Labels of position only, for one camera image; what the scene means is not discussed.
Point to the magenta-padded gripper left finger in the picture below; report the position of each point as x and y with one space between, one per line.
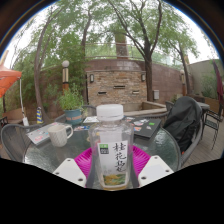
68 171

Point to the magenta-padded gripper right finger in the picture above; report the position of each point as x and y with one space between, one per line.
155 170

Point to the clear white-capped drink bottle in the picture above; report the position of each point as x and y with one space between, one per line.
111 143

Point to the white ribbed mug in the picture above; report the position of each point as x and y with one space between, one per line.
58 136

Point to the black laptop with stickers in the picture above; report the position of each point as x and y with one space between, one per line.
148 128

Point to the small blue printed card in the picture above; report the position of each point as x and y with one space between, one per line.
81 128

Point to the silver laptop with stickers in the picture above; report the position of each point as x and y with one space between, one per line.
38 133

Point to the black backpack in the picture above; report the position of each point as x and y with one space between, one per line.
183 123

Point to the blue yellow striped cone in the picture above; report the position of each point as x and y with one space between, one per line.
39 115

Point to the green plant in blue pot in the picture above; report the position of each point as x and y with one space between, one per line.
70 100

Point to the dark patio chair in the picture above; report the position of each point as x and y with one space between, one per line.
211 123

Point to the wooden bench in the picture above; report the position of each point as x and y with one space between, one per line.
15 115

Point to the round dark patio table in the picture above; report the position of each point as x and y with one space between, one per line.
204 105

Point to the tree with thin leaning trunk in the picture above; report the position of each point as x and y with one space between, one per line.
37 90

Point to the tree with dark trunk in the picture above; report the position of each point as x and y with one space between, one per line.
149 80

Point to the closed maroon umbrella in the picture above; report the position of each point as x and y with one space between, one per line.
219 86

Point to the orange canopy with white pole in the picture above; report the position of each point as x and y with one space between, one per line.
8 80

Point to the grey wall box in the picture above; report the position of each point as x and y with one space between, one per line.
156 94

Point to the wooden globe lamp post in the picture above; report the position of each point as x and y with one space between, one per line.
183 85
65 76

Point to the black wall lamp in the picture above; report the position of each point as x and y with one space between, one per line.
91 78
143 77

